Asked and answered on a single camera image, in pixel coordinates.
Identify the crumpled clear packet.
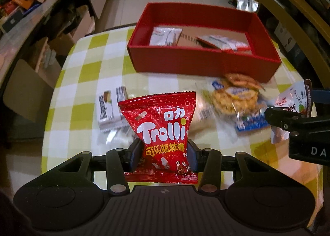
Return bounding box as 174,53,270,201
103,126,138,147

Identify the white wafer packet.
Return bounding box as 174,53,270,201
97,86,130,131

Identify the yellow fried snack bag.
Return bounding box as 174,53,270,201
211,81,261,116

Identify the red gummy candy packet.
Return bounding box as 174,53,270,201
118,91,199,184

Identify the beige chair back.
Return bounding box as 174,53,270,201
2,59,56,123

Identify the white blue carton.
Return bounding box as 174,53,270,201
274,20,297,51

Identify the glass-topped long counter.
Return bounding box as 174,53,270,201
0,0,96,57

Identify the red cardboard box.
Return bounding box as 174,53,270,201
127,2,282,83

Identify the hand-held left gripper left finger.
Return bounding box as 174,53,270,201
42,139,144,196

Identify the silver printed snack packet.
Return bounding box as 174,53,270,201
149,26,183,46

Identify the white red-print snack pouch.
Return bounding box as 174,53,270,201
269,79,314,144

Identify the white red-label snack packet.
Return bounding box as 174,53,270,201
197,34,252,51

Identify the wooden shelf counter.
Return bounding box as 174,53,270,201
211,0,330,90

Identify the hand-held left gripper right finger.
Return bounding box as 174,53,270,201
188,139,285,196

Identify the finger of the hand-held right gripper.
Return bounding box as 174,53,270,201
311,89,330,117
264,107,330,133

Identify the brown cardboard box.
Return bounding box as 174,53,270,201
48,5,95,54

